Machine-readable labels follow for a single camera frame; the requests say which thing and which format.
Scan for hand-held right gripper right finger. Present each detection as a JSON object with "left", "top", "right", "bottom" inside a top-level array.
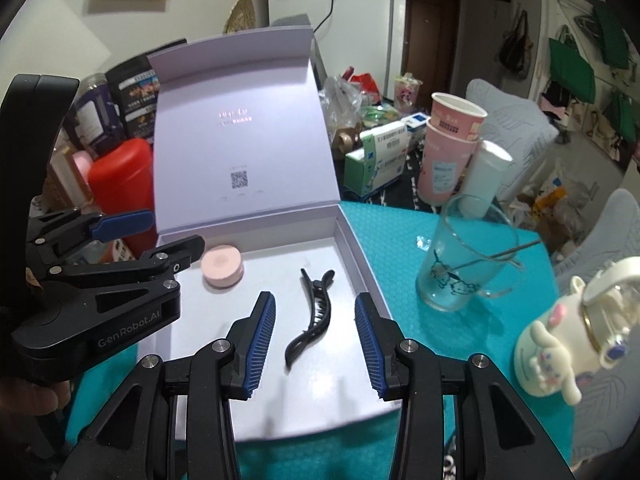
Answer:
[{"left": 354, "top": 291, "right": 576, "bottom": 480}]

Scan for black hair clip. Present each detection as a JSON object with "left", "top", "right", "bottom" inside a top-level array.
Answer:
[{"left": 285, "top": 268, "right": 336, "bottom": 372}]

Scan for brown door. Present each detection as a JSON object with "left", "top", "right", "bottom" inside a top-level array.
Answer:
[{"left": 404, "top": 0, "right": 461, "bottom": 107}]

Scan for teal foam mat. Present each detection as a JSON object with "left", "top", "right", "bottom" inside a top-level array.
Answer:
[{"left": 65, "top": 200, "right": 576, "bottom": 480}]

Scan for cartoon glass mug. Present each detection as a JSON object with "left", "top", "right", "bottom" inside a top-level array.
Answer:
[{"left": 416, "top": 194, "right": 526, "bottom": 313}]

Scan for small cartoon cup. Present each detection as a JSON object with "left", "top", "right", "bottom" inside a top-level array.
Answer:
[{"left": 392, "top": 74, "right": 424, "bottom": 112}]

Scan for clear plastic bag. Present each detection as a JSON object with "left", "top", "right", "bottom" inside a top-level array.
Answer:
[{"left": 320, "top": 67, "right": 382, "bottom": 128}]

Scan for green white medicine box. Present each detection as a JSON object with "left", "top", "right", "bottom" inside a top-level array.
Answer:
[
  {"left": 345, "top": 147, "right": 408, "bottom": 199},
  {"left": 359, "top": 121, "right": 411, "bottom": 161}
]

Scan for lilac gift box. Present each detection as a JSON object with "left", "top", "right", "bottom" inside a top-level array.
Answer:
[{"left": 137, "top": 25, "right": 403, "bottom": 443}]

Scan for black cable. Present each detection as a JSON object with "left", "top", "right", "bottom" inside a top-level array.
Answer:
[{"left": 312, "top": 0, "right": 347, "bottom": 37}]

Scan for black pouch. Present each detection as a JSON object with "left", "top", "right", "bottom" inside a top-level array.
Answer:
[{"left": 106, "top": 57, "right": 162, "bottom": 141}]

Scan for blue white box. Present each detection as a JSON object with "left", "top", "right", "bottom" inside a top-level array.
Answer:
[{"left": 400, "top": 114, "right": 432, "bottom": 147}]

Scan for person's left hand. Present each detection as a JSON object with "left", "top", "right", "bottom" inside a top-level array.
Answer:
[{"left": 0, "top": 375, "right": 60, "bottom": 426}]

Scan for round pink compact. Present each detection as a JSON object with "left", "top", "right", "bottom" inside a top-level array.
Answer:
[{"left": 201, "top": 245, "right": 246, "bottom": 291}]

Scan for pink paper cup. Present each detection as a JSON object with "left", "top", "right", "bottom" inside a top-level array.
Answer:
[
  {"left": 425, "top": 92, "right": 488, "bottom": 147},
  {"left": 419, "top": 122, "right": 481, "bottom": 206}
]

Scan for brown handbag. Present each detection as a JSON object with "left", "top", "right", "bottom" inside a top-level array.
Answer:
[{"left": 497, "top": 10, "right": 534, "bottom": 81}]

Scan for white tumbler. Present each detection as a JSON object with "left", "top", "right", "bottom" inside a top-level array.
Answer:
[{"left": 457, "top": 140, "right": 513, "bottom": 213}]

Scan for clear jar dark purple contents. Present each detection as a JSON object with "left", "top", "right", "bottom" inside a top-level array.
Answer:
[{"left": 65, "top": 72, "right": 121, "bottom": 161}]

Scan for white refrigerator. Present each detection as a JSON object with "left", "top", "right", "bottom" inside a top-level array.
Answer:
[{"left": 267, "top": 0, "right": 408, "bottom": 102}]

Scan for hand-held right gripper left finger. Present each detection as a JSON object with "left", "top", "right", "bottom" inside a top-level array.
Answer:
[{"left": 60, "top": 290, "right": 278, "bottom": 480}]

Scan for red canister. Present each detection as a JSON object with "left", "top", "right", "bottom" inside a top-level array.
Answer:
[{"left": 87, "top": 138, "right": 157, "bottom": 256}]

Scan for woven round trivet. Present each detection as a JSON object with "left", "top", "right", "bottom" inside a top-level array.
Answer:
[{"left": 223, "top": 0, "right": 257, "bottom": 36}]

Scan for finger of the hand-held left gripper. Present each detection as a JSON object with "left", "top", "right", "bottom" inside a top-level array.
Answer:
[
  {"left": 29, "top": 207, "right": 156, "bottom": 262},
  {"left": 47, "top": 234, "right": 207, "bottom": 317}
]

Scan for green tote bag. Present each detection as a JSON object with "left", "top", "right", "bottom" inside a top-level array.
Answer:
[
  {"left": 602, "top": 92, "right": 637, "bottom": 142},
  {"left": 592, "top": 0, "right": 631, "bottom": 69},
  {"left": 549, "top": 37, "right": 597, "bottom": 107}
]

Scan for white cartoon dog bottle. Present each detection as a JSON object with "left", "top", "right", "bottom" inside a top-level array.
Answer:
[{"left": 514, "top": 257, "right": 640, "bottom": 403}]

